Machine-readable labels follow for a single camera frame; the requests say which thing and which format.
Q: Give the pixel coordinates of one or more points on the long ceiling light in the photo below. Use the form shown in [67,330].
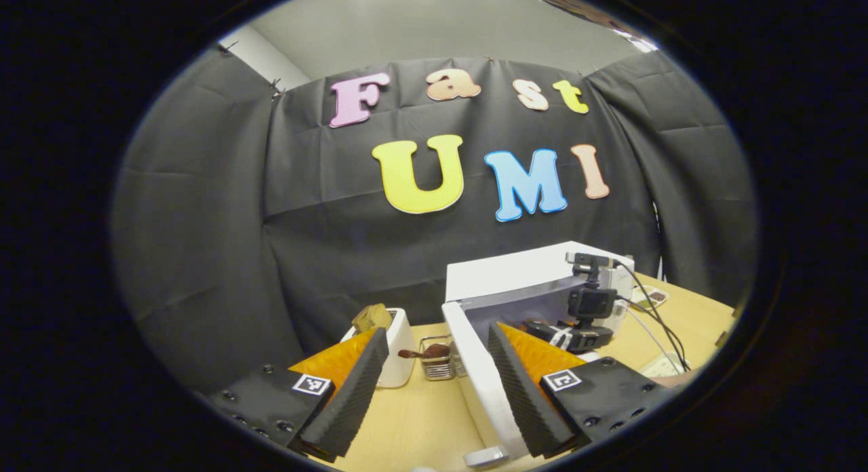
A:
[641,43]

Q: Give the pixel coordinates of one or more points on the white microwave oven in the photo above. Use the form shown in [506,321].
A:
[502,275]

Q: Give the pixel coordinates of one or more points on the brown bread slice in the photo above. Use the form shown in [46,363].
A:
[371,317]

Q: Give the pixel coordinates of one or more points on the white compartment snack tray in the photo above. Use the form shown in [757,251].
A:
[654,297]

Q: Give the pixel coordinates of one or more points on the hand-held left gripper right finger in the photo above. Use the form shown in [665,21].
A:
[525,401]

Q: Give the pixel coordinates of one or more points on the white toaster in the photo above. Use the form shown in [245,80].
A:
[400,350]

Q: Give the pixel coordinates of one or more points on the brown wooden spoon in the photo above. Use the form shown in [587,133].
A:
[435,352]

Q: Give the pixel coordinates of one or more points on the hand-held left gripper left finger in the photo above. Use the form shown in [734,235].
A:
[349,397]

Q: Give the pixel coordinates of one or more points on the black backdrop cloth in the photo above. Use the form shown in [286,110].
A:
[203,221]

